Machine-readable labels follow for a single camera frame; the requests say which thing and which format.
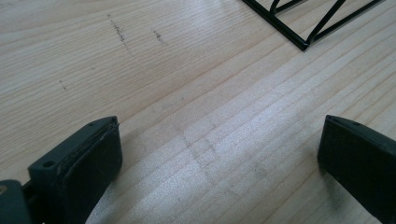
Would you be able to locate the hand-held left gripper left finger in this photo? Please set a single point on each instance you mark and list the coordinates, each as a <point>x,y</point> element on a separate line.
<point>84,165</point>

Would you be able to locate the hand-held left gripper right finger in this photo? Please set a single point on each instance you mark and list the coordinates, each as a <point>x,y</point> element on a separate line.
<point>361,158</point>

